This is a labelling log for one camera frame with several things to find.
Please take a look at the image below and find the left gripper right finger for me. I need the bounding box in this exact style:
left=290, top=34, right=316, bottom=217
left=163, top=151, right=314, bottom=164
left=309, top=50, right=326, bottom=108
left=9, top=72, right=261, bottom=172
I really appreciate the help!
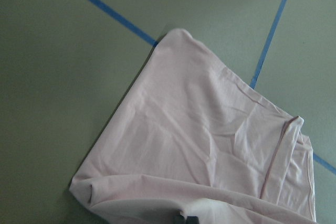
left=186, top=216, right=199, bottom=224

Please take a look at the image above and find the pink printed t-shirt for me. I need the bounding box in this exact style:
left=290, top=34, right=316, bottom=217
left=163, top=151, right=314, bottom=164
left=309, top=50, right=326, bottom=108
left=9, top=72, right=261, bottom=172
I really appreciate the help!
left=70, top=29, right=316, bottom=223

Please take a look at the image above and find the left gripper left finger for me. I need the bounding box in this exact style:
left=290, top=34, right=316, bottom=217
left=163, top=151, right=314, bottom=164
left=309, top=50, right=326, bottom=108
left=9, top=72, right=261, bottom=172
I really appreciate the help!
left=173, top=215, right=186, bottom=224

